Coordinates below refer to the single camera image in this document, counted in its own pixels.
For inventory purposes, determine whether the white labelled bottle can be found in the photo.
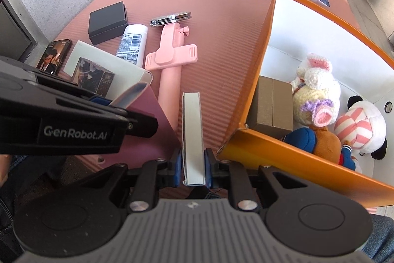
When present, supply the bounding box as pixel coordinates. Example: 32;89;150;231
115;24;149;66

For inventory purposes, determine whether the sailor raccoon plush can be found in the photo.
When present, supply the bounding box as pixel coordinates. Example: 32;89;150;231
280;124;358;171

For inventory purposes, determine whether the black box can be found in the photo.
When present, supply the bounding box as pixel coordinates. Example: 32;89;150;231
88;2;128;46

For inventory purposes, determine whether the white panda plush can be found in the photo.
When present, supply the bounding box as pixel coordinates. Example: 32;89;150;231
334;95;388;160

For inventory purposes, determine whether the grey booklet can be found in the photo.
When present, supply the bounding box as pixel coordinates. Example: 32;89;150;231
181;91;206;186

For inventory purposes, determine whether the brown cardboard box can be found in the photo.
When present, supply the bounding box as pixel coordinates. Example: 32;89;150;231
246;76;294;140

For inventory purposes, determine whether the person's left hand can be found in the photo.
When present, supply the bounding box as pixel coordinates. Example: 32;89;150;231
0;155;11;186

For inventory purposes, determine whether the person's right leg in jeans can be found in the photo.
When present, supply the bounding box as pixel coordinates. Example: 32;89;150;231
363;214;394;263

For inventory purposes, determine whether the pink ribbed mat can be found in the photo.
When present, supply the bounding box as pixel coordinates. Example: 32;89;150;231
54;0;361;177

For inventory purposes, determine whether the dark printed photo card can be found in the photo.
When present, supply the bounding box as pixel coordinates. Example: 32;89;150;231
36;39;72;76

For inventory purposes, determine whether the pink selfie stick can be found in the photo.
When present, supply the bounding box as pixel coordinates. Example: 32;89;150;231
145;10;199;131

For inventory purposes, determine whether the white long box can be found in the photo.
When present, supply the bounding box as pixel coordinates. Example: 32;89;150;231
63;40;153;88

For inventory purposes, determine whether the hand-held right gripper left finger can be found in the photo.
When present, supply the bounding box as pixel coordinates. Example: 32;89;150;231
101;147;183;212

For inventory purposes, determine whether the orange cardboard box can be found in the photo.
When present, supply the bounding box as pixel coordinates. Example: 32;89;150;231
215;0;394;208

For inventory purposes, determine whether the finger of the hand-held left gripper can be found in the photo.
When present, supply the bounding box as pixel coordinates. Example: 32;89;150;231
55;97;159;138
0;55;147;109

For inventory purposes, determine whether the crocheted bunny plush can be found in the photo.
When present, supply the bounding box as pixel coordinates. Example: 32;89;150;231
289;53;342;128

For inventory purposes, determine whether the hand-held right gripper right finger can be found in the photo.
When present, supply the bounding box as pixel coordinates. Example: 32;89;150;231
204;148;296;211

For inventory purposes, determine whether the grey cabinet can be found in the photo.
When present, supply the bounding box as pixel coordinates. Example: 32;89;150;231
0;0;39;62

